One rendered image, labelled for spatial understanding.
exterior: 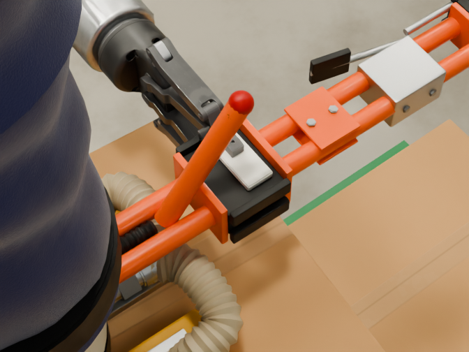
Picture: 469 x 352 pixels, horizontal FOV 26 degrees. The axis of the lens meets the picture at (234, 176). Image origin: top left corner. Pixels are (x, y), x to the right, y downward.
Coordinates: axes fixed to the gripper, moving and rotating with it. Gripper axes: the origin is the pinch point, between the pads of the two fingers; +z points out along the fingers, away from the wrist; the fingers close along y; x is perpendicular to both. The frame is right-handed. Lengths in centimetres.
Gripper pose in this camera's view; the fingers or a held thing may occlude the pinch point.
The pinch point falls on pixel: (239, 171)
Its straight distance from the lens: 99.8
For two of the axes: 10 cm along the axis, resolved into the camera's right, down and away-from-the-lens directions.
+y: 0.0, 5.5, 8.4
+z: 6.0, 6.7, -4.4
